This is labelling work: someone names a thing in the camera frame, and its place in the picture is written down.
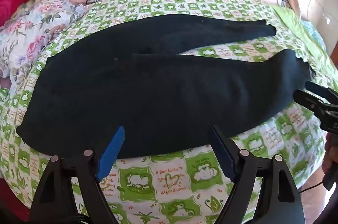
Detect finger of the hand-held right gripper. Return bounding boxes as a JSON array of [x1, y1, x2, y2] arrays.
[[293, 89, 326, 119], [304, 81, 338, 106]]

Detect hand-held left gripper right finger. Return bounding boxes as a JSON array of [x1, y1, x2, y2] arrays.
[[210, 125, 305, 224]]

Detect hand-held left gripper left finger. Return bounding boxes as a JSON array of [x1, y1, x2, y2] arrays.
[[30, 126, 125, 224]]

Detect black pants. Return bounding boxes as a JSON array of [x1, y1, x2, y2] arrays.
[[16, 14, 312, 159]]

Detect person's right hand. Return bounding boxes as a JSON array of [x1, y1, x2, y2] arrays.
[[322, 132, 338, 177]]

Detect light blue cloth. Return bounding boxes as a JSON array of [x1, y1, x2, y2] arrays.
[[301, 20, 326, 52]]

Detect green checkered bedsheet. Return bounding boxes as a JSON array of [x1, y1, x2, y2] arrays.
[[0, 0, 338, 224]]

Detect light green cloth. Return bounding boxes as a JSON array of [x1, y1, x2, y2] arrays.
[[272, 4, 338, 76]]

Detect floral ruffled pillow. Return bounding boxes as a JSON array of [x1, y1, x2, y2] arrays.
[[0, 0, 87, 87]]

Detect black cable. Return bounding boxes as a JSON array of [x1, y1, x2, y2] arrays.
[[298, 182, 325, 194]]

